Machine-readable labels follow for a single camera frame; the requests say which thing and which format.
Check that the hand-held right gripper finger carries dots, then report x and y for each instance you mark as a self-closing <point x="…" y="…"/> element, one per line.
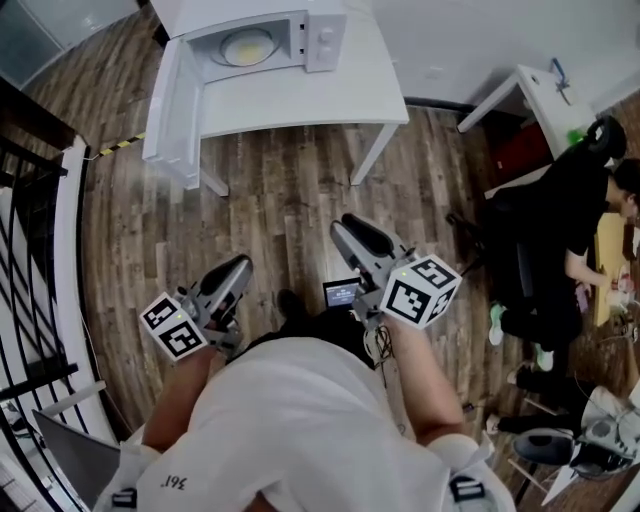
<point x="350" y="250"/>
<point x="377" y="240"/>

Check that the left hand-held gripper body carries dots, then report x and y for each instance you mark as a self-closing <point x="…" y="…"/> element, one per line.
<point x="172" y="332"/>

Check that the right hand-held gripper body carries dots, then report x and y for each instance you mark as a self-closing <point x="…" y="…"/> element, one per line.
<point x="415" y="295"/>

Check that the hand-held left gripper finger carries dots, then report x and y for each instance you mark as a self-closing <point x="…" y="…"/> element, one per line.
<point x="222" y="272"/>
<point x="237" y="290"/>

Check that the white microwave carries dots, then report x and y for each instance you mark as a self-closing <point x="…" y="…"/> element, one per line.
<point x="320" y="40"/>

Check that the white round plate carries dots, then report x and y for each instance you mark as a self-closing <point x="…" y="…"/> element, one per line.
<point x="227" y="50"/>

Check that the person's right forearm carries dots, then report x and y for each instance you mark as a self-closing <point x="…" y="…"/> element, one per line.
<point x="425" y="380"/>

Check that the person's left forearm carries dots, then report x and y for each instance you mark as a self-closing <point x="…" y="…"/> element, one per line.
<point x="175" y="400"/>

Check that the small black screen device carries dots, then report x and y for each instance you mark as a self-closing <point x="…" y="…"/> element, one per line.
<point x="341" y="294"/>

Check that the person's left black shoe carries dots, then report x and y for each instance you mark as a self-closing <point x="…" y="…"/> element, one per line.
<point x="291" y="304"/>

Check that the person's black trousers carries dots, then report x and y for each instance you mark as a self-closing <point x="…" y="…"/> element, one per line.
<point x="325" y="330"/>

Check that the person's white shirt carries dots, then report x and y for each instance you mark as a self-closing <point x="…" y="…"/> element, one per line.
<point x="300" y="430"/>

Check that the grey flat board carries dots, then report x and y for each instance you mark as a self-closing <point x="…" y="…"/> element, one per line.
<point x="80" y="455"/>

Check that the white table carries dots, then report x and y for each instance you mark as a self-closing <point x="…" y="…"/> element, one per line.
<point x="310" y="100"/>

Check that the yellow black striped strip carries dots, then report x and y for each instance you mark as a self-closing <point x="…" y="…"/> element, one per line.
<point x="122" y="144"/>

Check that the purple phone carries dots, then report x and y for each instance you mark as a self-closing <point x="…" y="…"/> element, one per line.
<point x="582" y="297"/>

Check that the red box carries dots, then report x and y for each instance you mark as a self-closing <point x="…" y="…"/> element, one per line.
<point x="525" y="147"/>

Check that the black metal railing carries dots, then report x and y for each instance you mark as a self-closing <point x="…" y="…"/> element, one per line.
<point x="30" y="225"/>

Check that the light wooden table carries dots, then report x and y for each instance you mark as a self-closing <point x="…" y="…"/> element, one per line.
<point x="607" y="250"/>

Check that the round glass turntable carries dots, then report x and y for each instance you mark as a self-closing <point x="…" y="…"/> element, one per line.
<point x="215" y="52"/>

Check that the white desk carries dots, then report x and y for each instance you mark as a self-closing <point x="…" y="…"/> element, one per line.
<point x="545" y="95"/>

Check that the green bottle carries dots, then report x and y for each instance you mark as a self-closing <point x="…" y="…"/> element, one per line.
<point x="577" y="136"/>

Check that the blue clamp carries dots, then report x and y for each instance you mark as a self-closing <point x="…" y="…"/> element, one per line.
<point x="560" y="75"/>

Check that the black office chair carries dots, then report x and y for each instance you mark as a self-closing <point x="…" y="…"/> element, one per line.
<point x="607" y="135"/>

